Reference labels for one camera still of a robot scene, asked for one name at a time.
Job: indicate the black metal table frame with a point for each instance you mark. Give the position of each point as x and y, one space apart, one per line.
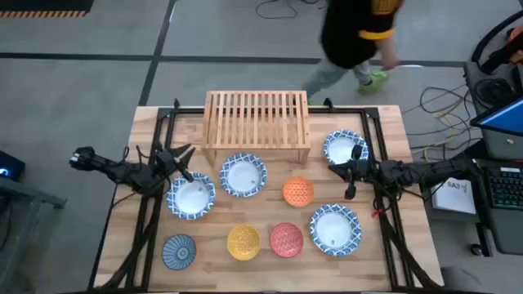
347 111

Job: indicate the grey side table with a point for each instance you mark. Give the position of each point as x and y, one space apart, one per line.
37 196

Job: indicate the black curved tube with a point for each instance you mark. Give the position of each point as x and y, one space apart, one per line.
496 28

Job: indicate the blue radial-line bowl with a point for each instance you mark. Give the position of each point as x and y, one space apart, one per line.
179 252

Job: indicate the white grey floral bowl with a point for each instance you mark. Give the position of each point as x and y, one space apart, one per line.
286 240

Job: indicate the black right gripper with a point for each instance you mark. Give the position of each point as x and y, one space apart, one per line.
358 171

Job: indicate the yellow-inside blue diamond bowl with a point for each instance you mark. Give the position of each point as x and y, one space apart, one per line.
244 242

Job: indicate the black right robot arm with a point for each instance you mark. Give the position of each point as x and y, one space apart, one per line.
408 173

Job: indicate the white paper sheet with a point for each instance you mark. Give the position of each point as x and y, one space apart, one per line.
453 198

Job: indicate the black backlit keyboard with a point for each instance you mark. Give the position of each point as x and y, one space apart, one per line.
506 188

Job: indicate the black caster wheel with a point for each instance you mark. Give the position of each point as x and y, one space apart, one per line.
476 250

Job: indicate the black hazard-striped mat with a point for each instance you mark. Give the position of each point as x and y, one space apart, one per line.
41 5

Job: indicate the grey workstation desk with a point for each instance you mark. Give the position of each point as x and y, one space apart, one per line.
506 232

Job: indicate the orange and black tool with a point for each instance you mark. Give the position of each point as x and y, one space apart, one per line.
502 51

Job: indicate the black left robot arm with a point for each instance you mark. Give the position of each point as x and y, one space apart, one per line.
122 172

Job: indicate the wooden slatted shelf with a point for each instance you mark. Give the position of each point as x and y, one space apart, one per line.
255 122

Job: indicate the orange-inside teal geometric bowl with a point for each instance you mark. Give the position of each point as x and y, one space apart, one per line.
298 192

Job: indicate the laptop with blue screen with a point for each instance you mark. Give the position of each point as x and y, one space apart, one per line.
504 118

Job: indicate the black device blue light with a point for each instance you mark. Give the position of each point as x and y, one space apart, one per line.
10 165

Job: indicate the person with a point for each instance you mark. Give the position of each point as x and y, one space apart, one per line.
347 36

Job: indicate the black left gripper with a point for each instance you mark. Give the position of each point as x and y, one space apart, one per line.
165 161

